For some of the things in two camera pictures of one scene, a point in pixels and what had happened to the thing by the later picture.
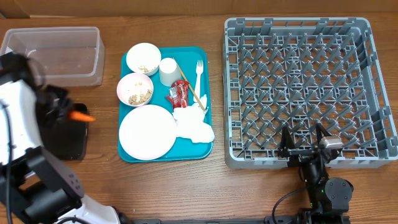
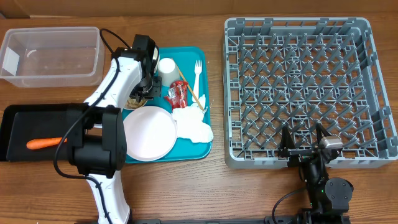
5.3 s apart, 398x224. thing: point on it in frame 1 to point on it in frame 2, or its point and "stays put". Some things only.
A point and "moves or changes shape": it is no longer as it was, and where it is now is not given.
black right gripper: x=286 y=150 stays put
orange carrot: x=79 y=116 moves or changes shape
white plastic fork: x=199 y=69 stays put
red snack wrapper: x=178 y=94 stays put
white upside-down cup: x=169 y=71 stays put
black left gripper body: x=51 y=105 to x=147 y=88
